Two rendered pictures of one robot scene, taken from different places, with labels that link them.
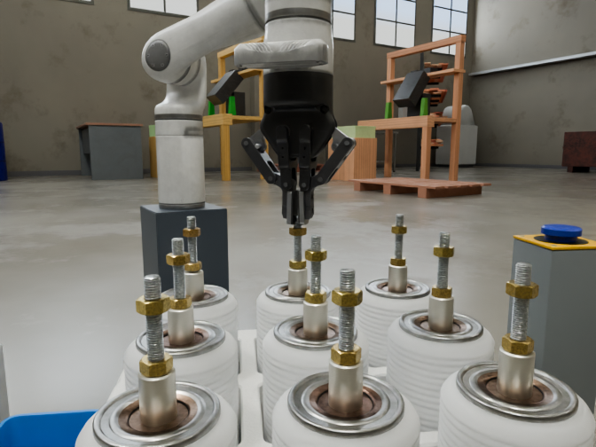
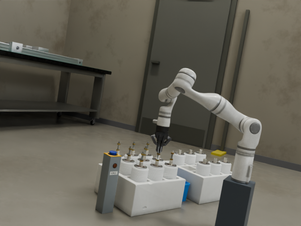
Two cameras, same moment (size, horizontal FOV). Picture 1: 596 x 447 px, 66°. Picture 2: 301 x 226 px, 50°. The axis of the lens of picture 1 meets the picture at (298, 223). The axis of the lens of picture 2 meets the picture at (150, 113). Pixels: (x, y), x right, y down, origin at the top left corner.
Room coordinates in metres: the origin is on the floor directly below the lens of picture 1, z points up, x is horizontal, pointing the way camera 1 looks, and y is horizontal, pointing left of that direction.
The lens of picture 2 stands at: (2.00, -1.10, 0.71)
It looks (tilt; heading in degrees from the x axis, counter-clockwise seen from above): 5 degrees down; 146
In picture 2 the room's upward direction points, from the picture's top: 9 degrees clockwise
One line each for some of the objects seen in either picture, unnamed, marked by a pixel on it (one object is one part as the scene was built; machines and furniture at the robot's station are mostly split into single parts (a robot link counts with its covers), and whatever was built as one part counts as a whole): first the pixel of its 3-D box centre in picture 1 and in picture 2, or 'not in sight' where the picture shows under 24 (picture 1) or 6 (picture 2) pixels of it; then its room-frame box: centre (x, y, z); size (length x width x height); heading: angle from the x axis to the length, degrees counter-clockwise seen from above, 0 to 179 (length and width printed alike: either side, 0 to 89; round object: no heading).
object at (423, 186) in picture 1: (415, 186); not in sight; (4.62, -1.17, 0.05); 1.20 x 0.82 x 0.11; 31
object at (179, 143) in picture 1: (180, 164); (242, 164); (0.93, 0.24, 0.39); 0.09 x 0.09 x 0.17; 30
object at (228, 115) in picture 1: (206, 110); not in sight; (7.01, 1.36, 1.00); 1.54 x 1.38 x 2.00; 30
